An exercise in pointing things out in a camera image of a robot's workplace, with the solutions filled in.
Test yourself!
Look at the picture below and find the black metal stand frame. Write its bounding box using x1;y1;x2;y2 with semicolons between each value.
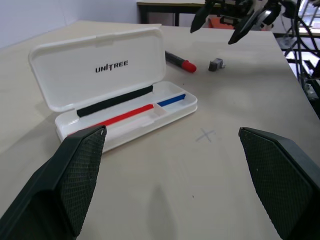
273;24;320;108

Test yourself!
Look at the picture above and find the orange box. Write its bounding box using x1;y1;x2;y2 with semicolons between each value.
208;16;237;30

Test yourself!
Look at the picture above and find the black-framed side table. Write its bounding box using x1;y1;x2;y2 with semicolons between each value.
136;0;209;27

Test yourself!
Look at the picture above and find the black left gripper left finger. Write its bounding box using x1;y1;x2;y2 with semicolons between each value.
0;125;108;240

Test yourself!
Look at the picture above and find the small grey eraser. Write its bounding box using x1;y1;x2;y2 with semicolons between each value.
207;57;227;72

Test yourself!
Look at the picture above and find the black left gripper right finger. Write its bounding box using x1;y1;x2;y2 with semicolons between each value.
237;126;320;240

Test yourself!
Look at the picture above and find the black marker with red cap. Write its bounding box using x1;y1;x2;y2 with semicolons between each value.
164;50;198;74

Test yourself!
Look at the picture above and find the white Unitree pencil case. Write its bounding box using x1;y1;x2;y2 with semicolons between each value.
28;26;199;154

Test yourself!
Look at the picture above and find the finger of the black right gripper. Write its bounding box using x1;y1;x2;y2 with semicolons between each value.
228;9;264;46
190;0;221;34

